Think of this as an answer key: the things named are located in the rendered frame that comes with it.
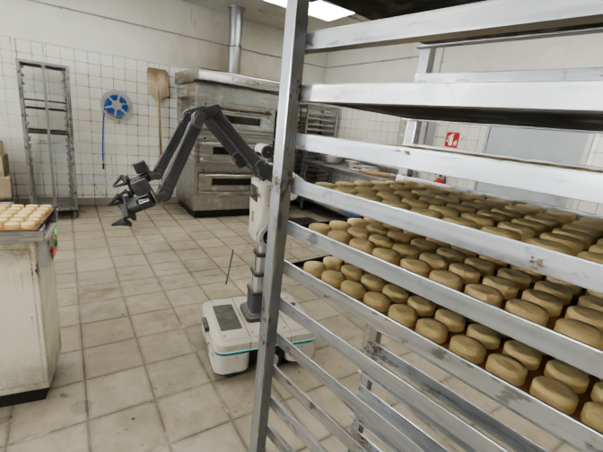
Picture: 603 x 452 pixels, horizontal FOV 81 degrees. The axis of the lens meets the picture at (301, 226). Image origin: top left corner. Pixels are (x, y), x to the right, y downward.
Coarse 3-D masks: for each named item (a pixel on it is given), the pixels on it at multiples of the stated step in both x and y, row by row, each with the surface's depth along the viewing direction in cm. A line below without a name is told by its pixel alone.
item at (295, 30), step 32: (288, 0) 63; (288, 32) 64; (288, 64) 65; (288, 96) 66; (288, 128) 68; (288, 160) 70; (288, 192) 72; (256, 384) 85; (256, 416) 87; (256, 448) 88
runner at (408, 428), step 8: (360, 384) 121; (360, 392) 121; (368, 392) 118; (368, 400) 117; (376, 400) 116; (376, 408) 114; (384, 408) 114; (392, 408) 111; (384, 416) 111; (392, 416) 112; (400, 416) 109; (400, 424) 109; (408, 424) 107; (408, 432) 106; (416, 432) 105; (424, 432) 104; (416, 440) 104; (424, 440) 104; (432, 440) 102; (424, 448) 101; (432, 448) 102; (440, 448) 100
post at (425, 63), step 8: (432, 48) 91; (424, 56) 92; (432, 56) 92; (424, 64) 92; (432, 64) 93; (416, 72) 94; (424, 72) 92; (408, 128) 97; (416, 128) 96; (408, 136) 98; (416, 136) 97; (400, 168) 101; (408, 176) 100; (376, 336) 114; (376, 360) 118; (368, 384) 119; (360, 424) 123
